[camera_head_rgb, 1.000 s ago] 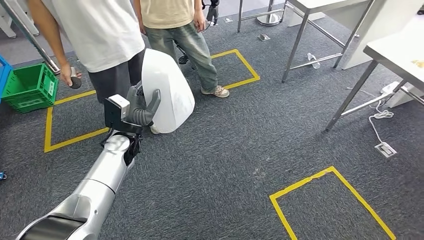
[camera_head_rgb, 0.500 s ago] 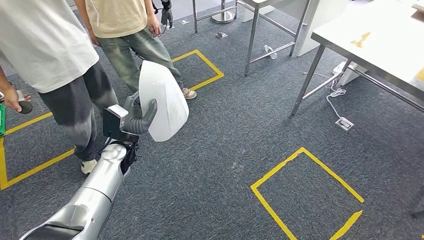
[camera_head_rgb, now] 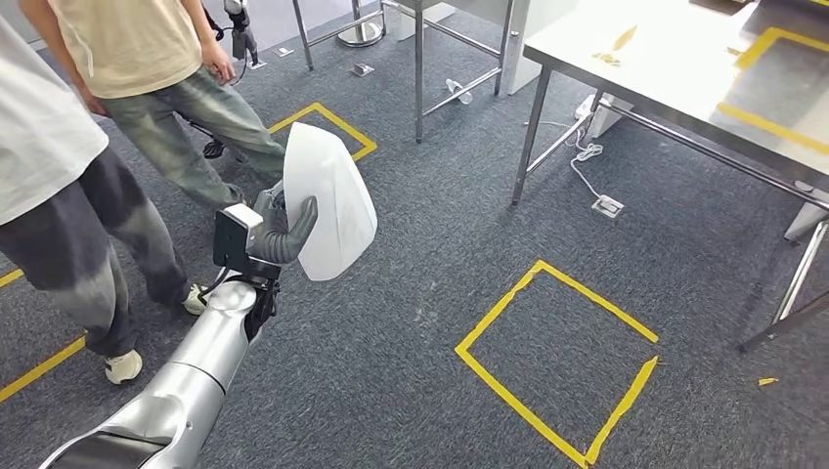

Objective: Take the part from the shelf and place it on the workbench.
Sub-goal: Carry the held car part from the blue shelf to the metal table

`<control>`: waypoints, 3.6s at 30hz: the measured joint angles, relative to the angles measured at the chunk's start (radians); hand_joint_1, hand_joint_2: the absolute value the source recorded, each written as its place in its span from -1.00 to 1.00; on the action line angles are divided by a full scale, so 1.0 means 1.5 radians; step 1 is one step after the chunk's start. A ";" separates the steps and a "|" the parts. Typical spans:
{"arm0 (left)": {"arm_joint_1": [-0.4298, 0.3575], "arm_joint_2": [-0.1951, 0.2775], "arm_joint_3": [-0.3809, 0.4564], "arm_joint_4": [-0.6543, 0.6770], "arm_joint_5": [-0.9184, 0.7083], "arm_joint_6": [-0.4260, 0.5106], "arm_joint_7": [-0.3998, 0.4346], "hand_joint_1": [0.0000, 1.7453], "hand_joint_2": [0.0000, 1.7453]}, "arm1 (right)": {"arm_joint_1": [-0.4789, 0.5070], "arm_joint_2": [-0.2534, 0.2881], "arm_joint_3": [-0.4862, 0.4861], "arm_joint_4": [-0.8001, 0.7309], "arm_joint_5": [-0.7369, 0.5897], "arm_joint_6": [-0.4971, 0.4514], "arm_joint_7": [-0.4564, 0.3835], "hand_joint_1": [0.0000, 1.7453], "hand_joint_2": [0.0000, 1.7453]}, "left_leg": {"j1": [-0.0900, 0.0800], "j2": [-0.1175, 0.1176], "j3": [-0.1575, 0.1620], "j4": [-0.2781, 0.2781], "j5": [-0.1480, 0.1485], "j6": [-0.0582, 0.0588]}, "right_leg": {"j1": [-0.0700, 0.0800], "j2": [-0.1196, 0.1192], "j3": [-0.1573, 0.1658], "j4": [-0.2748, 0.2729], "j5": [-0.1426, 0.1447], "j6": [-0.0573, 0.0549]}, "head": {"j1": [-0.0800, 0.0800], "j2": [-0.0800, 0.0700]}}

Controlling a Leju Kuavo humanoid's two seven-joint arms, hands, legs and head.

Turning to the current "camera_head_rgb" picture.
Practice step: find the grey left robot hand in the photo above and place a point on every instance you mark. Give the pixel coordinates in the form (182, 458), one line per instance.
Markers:
(269, 210)

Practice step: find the white curved plastic part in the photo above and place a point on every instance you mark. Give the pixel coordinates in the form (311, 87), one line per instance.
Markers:
(330, 194)

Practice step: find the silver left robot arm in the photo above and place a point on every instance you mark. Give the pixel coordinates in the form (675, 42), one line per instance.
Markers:
(207, 349)

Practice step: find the steel workbench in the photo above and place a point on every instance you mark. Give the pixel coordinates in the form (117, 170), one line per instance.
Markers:
(647, 58)

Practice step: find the yellow floor tape square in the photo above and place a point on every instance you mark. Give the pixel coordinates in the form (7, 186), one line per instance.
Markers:
(495, 309)
(343, 123)

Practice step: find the metal floor socket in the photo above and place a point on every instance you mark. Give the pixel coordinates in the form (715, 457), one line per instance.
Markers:
(607, 206)
(283, 52)
(362, 70)

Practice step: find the chrome stool base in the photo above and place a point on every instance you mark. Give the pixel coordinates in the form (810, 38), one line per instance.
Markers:
(359, 34)

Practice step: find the steel table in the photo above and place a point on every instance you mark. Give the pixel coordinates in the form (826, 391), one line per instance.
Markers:
(419, 65)

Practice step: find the person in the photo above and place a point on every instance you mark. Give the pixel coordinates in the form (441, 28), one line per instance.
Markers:
(39, 129)
(129, 45)

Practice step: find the yellow floor tape line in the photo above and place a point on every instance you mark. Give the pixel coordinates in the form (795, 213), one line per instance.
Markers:
(39, 371)

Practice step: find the white desk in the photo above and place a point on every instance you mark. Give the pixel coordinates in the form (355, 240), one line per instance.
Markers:
(531, 39)

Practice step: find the white power strip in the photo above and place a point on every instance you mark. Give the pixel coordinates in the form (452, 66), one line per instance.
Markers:
(605, 120)

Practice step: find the yellow tape scrap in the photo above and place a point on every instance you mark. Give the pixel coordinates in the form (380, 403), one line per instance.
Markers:
(768, 382)
(625, 39)

